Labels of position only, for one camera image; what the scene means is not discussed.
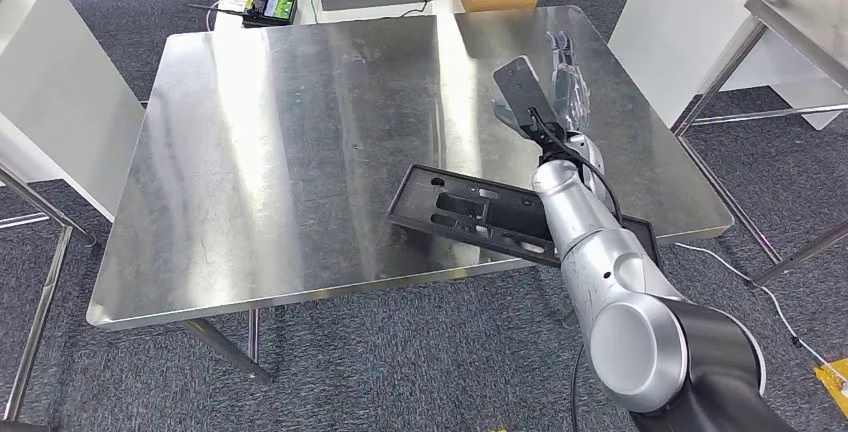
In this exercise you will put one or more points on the yellow floor tape square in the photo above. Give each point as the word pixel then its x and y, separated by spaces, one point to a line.
pixel 833 382

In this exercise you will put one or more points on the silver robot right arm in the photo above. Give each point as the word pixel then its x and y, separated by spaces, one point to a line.
pixel 596 263

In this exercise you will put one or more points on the black remote with green screen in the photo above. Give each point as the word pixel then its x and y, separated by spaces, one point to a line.
pixel 272 8

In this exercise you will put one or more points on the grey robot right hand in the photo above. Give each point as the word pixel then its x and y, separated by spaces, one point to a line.
pixel 571 91

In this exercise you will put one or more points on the black plastic panel with cutouts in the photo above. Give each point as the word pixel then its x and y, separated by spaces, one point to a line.
pixel 464 207

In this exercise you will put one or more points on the stainless steel workbench table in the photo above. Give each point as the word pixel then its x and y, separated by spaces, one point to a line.
pixel 53 84
pixel 298 151
pixel 795 18

